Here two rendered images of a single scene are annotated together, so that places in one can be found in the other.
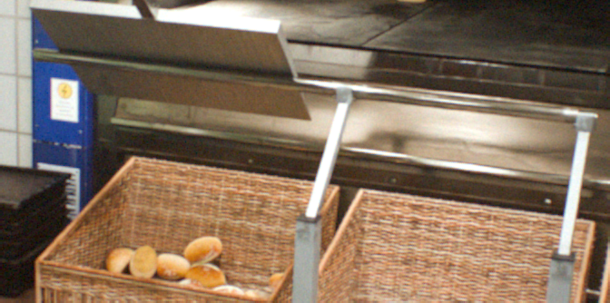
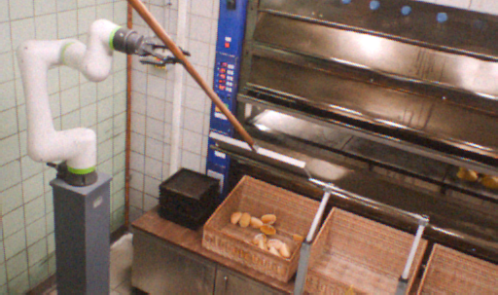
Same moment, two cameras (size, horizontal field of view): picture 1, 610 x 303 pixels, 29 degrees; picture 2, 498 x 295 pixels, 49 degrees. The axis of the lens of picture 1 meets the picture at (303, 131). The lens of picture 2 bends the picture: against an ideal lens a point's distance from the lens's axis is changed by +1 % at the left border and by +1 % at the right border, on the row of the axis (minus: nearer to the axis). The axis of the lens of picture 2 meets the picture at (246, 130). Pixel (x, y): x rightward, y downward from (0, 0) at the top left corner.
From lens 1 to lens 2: 0.90 m
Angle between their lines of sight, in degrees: 13
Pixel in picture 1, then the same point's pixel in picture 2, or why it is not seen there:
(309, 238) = (306, 249)
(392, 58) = (352, 160)
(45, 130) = (212, 158)
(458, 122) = (376, 189)
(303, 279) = (302, 263)
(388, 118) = (348, 182)
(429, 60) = (368, 164)
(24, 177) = (201, 179)
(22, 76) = (204, 135)
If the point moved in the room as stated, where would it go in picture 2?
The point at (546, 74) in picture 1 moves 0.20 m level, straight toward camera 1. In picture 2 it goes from (415, 180) to (410, 197)
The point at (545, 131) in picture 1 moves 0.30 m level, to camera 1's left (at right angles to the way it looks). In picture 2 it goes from (411, 201) to (357, 190)
